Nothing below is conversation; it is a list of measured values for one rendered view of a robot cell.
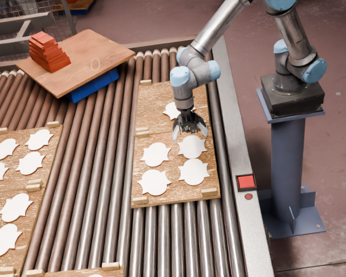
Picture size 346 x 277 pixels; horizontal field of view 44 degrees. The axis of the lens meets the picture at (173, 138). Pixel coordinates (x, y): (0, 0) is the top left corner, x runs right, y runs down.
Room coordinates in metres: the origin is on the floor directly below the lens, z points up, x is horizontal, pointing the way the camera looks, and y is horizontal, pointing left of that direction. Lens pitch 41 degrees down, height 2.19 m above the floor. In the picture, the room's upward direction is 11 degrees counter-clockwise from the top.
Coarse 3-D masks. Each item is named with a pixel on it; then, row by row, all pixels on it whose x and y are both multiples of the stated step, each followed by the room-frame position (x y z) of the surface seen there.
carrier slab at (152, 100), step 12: (156, 84) 1.91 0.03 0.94; (168, 84) 1.89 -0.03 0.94; (144, 96) 1.82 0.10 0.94; (156, 96) 1.80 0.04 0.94; (168, 96) 1.78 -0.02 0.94; (204, 96) 1.72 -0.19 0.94; (144, 108) 1.72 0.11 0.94; (156, 108) 1.70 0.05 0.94; (204, 108) 1.63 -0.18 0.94; (144, 120) 1.63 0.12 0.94; (156, 120) 1.61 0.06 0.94; (168, 120) 1.59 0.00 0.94; (156, 132) 1.52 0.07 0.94
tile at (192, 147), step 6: (186, 138) 1.43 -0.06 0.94; (192, 138) 1.42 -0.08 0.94; (198, 138) 1.41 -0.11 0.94; (180, 144) 1.40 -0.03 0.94; (186, 144) 1.39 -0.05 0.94; (192, 144) 1.38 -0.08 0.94; (198, 144) 1.38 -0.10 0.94; (180, 150) 1.36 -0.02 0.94; (186, 150) 1.35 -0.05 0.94; (192, 150) 1.35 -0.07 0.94; (198, 150) 1.34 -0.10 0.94; (204, 150) 1.33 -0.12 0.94; (186, 156) 1.32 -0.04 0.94; (192, 156) 1.31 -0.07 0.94; (198, 156) 1.30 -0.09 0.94
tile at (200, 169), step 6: (186, 162) 1.28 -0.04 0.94; (192, 162) 1.27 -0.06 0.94; (198, 162) 1.27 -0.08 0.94; (180, 168) 1.25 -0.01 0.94; (186, 168) 1.25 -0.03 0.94; (192, 168) 1.24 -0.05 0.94; (198, 168) 1.23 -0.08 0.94; (204, 168) 1.23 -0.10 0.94; (186, 174) 1.21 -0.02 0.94; (192, 174) 1.21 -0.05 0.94; (198, 174) 1.20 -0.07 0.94; (204, 174) 1.19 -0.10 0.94; (180, 180) 1.19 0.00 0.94; (186, 180) 1.18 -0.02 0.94; (192, 180) 1.17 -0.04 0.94; (198, 180) 1.17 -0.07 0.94
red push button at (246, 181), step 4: (244, 176) 1.15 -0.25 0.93; (248, 176) 1.15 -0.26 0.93; (252, 176) 1.14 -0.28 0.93; (240, 180) 1.14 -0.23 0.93; (244, 180) 1.13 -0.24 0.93; (248, 180) 1.13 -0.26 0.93; (252, 180) 1.12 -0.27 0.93; (240, 184) 1.12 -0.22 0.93; (244, 184) 1.11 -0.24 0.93; (248, 184) 1.11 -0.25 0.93; (252, 184) 1.11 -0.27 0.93
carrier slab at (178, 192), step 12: (168, 132) 1.50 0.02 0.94; (144, 144) 1.46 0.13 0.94; (168, 144) 1.42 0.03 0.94; (204, 144) 1.38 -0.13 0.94; (168, 156) 1.35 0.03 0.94; (180, 156) 1.33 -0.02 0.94; (204, 156) 1.30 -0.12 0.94; (144, 168) 1.30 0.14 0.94; (156, 168) 1.29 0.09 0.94; (168, 168) 1.28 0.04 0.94; (216, 168) 1.22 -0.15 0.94; (132, 180) 1.25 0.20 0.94; (204, 180) 1.17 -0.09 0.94; (216, 180) 1.16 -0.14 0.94; (132, 192) 1.18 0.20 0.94; (168, 192) 1.14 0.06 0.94; (180, 192) 1.13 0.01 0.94; (192, 192) 1.12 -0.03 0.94; (132, 204) 1.12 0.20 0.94; (144, 204) 1.11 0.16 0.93; (156, 204) 1.10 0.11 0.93
